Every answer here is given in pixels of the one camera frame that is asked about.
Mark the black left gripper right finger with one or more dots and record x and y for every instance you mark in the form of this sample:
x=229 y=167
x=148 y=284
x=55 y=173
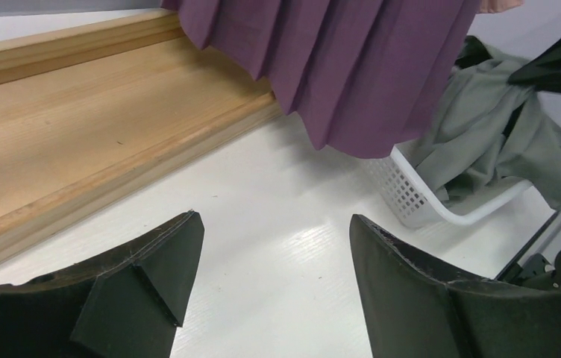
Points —
x=417 y=305

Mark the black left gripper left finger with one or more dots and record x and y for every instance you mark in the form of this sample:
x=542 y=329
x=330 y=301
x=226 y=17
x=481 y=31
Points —
x=125 y=302

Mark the grey green skirt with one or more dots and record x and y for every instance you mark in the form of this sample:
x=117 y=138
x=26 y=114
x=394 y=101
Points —
x=485 y=129

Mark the pink pleated skirt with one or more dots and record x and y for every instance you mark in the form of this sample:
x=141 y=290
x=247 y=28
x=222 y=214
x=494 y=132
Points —
x=498 y=6

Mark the purple skirt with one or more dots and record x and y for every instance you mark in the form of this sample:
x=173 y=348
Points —
x=363 y=75

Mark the wooden hanger rack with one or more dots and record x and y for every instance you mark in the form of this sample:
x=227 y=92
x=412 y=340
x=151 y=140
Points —
x=93 y=113

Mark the white plastic basket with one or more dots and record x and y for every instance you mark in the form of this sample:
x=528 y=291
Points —
x=415 y=205

